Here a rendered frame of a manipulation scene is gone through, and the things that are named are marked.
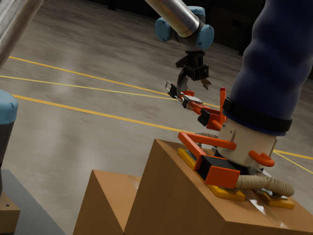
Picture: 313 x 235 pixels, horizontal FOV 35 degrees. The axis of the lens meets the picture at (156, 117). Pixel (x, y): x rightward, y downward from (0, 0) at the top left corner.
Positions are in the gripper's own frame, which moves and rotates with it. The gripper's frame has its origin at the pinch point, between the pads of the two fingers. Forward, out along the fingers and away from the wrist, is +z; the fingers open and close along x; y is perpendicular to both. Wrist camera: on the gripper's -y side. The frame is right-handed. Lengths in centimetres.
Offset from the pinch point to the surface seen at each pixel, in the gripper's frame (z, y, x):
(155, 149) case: 8.0, 20.7, -30.4
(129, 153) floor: 142, -205, 68
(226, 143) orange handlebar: -6, 52, -22
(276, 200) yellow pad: 11, 66, -13
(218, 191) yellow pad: 3, 62, -33
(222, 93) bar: -9.4, 25.2, -3.4
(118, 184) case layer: 49, -26, -26
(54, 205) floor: 101, -103, -37
